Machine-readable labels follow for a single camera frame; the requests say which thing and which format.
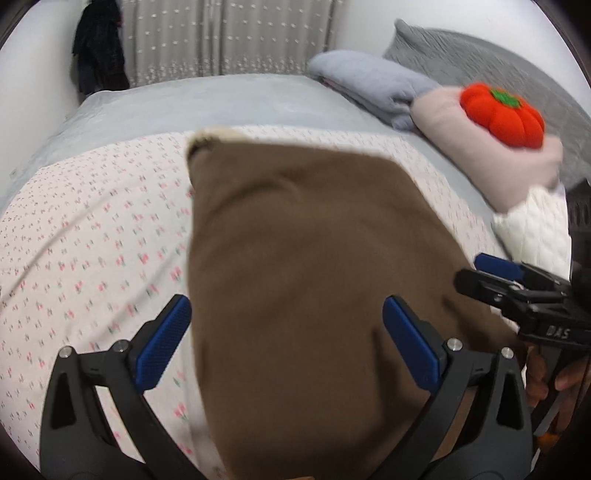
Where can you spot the dark hanging clothes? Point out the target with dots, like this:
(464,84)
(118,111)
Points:
(99,50)

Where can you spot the white quilted pillow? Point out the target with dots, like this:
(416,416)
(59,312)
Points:
(540,230)

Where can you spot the light blue bed sheet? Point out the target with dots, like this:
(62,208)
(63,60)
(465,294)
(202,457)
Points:
(207,101)

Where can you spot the brown fleece-lined garment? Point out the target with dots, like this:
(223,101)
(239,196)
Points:
(300,254)

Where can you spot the folded light blue blanket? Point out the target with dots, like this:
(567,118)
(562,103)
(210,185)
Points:
(369,83)

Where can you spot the red pumpkin plush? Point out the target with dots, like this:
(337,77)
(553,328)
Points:
(503,120)

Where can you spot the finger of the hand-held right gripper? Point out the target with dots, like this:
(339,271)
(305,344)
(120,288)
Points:
(494,264)
(480,282)

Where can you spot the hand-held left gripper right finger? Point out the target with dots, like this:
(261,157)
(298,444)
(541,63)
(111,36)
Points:
(411,341)

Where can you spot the person's right hand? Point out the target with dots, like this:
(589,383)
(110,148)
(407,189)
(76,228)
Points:
(535,383)

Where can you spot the pink pillow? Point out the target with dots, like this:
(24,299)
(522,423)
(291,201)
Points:
(471,147)

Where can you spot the grey quilted pillow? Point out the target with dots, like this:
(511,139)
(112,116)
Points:
(461,55)

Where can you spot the grey dotted curtain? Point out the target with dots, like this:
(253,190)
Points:
(207,37)

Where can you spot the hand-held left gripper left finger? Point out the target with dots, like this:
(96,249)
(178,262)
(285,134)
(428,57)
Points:
(164,341)

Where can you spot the floral printed blanket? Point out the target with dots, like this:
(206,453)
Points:
(92,230)

